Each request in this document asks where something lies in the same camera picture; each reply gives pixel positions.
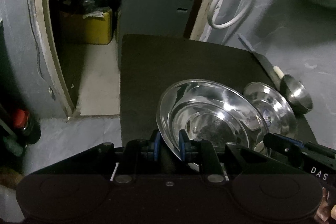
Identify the yellow box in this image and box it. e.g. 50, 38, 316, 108
79, 9, 112, 45

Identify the large steel plate bowl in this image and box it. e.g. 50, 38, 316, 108
156, 79, 268, 157

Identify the small steel bowl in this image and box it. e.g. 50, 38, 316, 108
280, 74, 313, 114

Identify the medium steel plate bowl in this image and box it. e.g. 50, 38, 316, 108
243, 82, 297, 139

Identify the cream rolled paper tube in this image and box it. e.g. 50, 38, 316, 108
273, 66, 285, 80

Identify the red capped bottle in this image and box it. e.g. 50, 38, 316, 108
14, 109, 41, 144

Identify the person's right hand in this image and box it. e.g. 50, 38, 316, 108
314, 188, 336, 224

